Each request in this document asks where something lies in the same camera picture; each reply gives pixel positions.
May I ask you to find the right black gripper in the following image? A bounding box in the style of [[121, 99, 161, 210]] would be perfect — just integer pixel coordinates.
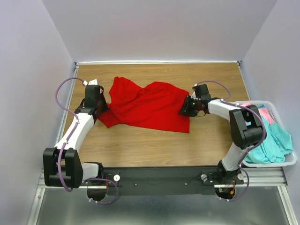
[[178, 95, 201, 117]]

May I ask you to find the red t shirt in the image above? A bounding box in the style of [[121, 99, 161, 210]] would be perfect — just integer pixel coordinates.
[[98, 77, 190, 133]]

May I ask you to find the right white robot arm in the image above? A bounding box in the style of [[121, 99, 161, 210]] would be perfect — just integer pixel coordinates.
[[179, 82, 267, 184]]

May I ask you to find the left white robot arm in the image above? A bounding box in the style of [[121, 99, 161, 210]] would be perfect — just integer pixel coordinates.
[[43, 84, 108, 192]]

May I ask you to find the pink t shirt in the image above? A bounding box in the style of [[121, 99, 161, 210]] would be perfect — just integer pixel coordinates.
[[241, 102, 275, 125]]

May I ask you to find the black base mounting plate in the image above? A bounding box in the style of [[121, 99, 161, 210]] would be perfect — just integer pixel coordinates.
[[87, 166, 244, 201]]

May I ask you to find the turquoise t shirt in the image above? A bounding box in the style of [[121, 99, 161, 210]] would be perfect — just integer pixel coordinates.
[[245, 117, 293, 164]]

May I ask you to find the white plastic laundry basket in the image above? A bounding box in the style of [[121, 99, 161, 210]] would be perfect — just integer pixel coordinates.
[[239, 100, 297, 167]]

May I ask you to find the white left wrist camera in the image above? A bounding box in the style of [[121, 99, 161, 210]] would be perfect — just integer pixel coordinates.
[[82, 79, 98, 86]]

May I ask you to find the aluminium frame rail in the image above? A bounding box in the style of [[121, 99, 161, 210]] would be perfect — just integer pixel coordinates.
[[37, 167, 287, 188]]

